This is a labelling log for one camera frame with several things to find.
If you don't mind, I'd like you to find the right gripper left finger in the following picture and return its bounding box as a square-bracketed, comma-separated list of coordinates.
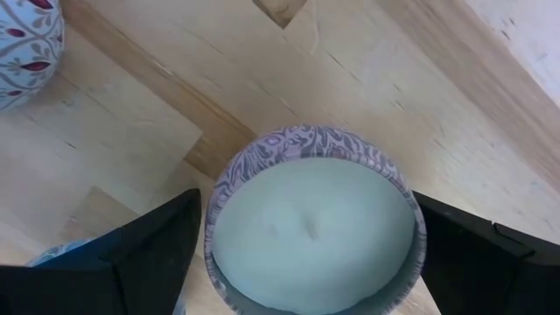
[0, 187, 203, 315]

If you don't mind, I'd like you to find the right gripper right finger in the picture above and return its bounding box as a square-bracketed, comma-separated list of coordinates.
[413, 191, 560, 315]

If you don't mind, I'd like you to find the pink patterned ceramic bowl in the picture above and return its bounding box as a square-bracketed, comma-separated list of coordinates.
[204, 123, 428, 315]

